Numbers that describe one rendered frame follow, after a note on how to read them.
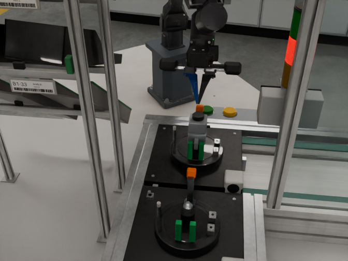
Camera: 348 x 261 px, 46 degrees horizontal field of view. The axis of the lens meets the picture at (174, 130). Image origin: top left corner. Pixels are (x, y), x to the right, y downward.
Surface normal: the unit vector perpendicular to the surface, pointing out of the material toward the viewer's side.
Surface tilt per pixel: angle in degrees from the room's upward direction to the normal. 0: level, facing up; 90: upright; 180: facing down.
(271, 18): 90
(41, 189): 0
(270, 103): 90
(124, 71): 0
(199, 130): 90
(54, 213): 0
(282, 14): 90
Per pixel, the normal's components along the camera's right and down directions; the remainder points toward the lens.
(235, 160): 0.00, -0.81
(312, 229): -0.12, 0.59
